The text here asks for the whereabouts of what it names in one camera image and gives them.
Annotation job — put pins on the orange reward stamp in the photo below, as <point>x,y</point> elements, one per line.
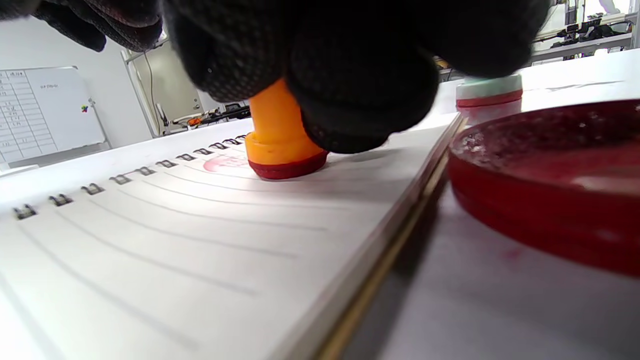
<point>277,145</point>

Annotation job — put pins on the white gridded whiteboard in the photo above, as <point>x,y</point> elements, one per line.
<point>45,112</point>

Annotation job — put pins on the person's left hand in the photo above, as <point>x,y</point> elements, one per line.
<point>100,20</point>

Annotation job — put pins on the red round ink pad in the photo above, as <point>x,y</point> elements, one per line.
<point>550,190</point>

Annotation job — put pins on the spiral lined notebook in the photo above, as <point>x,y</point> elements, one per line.
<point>200,250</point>

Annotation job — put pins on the person's right hand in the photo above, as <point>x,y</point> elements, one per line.
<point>360,75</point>

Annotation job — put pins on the green reward stamp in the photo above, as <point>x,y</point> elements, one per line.
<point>490,97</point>

